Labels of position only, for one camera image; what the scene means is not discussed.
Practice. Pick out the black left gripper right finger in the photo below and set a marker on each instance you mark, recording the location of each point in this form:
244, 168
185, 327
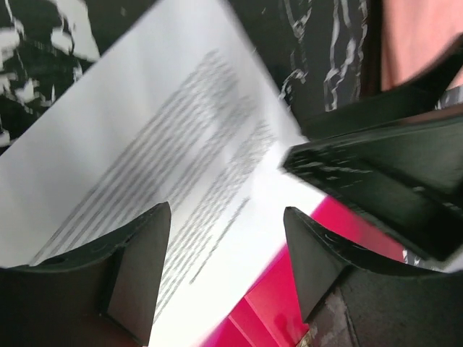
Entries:
351, 296

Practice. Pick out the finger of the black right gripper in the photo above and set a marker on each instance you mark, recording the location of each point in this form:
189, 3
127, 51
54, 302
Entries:
405, 180
416, 96

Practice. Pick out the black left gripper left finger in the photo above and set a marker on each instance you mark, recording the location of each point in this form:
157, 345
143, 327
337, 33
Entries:
103, 293

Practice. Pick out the red plastic clip folder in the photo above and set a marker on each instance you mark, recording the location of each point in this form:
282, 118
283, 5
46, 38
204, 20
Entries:
268, 314

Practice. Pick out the white printed paper sheet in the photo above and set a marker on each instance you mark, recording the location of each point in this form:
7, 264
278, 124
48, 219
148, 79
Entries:
109, 108

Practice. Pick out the folded pink cloth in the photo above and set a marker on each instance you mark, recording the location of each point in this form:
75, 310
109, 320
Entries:
415, 33

